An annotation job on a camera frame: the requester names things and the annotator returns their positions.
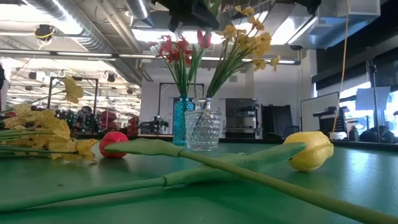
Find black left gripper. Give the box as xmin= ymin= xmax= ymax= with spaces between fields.
xmin=151 ymin=0 xmax=221 ymax=32

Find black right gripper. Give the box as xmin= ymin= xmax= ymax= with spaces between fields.
xmin=294 ymin=0 xmax=322 ymax=7

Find yellow artificial blossom bunch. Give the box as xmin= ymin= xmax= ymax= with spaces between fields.
xmin=206 ymin=5 xmax=282 ymax=99
xmin=0 ymin=76 xmax=98 ymax=164

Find red artificial blossom bunch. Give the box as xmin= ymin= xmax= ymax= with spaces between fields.
xmin=146 ymin=34 xmax=196 ymax=98

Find blue textured glass vase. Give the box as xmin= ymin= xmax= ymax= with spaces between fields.
xmin=172 ymin=95 xmax=195 ymax=147

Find yellow artificial tulip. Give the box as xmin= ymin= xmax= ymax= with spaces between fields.
xmin=0 ymin=131 xmax=335 ymax=214

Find clear textured glass vase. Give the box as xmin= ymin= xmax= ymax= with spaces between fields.
xmin=184 ymin=97 xmax=223 ymax=152

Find yellow artificial flowers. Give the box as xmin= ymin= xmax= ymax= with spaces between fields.
xmin=0 ymin=136 xmax=398 ymax=224

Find long ceiling light strip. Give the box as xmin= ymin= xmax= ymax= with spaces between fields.
xmin=117 ymin=53 xmax=302 ymax=65
xmin=0 ymin=49 xmax=116 ymax=60

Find whiteboard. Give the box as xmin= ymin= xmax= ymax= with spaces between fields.
xmin=300 ymin=91 xmax=340 ymax=138

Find black coffee machine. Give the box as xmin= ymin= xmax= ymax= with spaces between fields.
xmin=224 ymin=98 xmax=261 ymax=139

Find white paper sheet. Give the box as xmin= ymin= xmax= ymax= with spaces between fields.
xmin=354 ymin=86 xmax=392 ymax=111

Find black shelf unit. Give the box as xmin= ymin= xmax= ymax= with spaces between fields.
xmin=312 ymin=105 xmax=348 ymax=134

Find black tripod stand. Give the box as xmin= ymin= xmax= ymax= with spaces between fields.
xmin=366 ymin=58 xmax=382 ymax=144

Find black panel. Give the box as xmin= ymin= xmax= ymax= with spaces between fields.
xmin=261 ymin=104 xmax=294 ymax=138

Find blue chair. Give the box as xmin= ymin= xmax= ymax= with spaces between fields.
xmin=284 ymin=124 xmax=301 ymax=139

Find dark bottle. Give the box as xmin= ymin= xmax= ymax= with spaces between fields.
xmin=348 ymin=125 xmax=360 ymax=142

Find black bag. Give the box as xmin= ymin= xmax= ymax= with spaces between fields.
xmin=359 ymin=125 xmax=398 ymax=144

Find black ceiling device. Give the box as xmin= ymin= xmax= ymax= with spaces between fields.
xmin=33 ymin=24 xmax=57 ymax=42

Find person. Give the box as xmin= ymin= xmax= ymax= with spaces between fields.
xmin=72 ymin=105 xmax=96 ymax=133

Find yellow hanging cord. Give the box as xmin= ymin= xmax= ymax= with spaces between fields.
xmin=331 ymin=0 xmax=351 ymax=133

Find black table frame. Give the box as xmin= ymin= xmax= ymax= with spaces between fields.
xmin=71 ymin=133 xmax=398 ymax=153

